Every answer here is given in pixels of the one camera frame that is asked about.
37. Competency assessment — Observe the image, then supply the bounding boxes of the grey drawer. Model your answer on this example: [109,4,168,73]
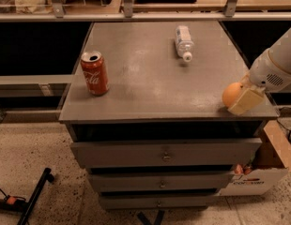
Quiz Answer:
[99,194,218,210]
[70,138,262,168]
[88,172,233,192]

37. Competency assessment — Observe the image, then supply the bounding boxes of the top grey drawer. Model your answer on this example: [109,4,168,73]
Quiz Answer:
[70,138,262,168]

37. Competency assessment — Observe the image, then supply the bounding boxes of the bottom grey drawer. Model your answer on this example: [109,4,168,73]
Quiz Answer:
[99,194,218,210]

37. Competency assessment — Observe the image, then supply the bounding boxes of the red cola can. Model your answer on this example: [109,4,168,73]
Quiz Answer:
[80,51,109,96]

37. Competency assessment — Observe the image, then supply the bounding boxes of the clear plastic water bottle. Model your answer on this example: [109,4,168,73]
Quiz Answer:
[175,25,194,63]

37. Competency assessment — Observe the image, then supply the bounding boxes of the middle grey drawer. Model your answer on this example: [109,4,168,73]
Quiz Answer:
[88,172,233,192]

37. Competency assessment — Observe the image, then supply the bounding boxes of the black metal stand leg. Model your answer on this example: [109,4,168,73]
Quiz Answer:
[17,168,54,225]

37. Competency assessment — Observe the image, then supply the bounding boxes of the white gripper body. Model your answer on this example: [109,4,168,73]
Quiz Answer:
[249,49,291,92]

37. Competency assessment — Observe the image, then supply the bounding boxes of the white cardboard box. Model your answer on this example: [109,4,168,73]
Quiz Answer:
[220,121,291,196]

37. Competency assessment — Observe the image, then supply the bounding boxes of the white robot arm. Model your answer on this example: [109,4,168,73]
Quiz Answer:
[227,27,291,115]

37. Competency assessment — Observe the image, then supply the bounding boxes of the orange fruit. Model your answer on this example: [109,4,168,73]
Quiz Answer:
[222,82,242,108]

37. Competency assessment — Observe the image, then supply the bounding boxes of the grey drawer cabinet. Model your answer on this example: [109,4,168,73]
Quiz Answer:
[60,22,277,197]

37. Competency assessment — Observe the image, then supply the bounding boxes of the metal shelf rail frame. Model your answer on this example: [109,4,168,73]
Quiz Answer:
[0,0,291,22]

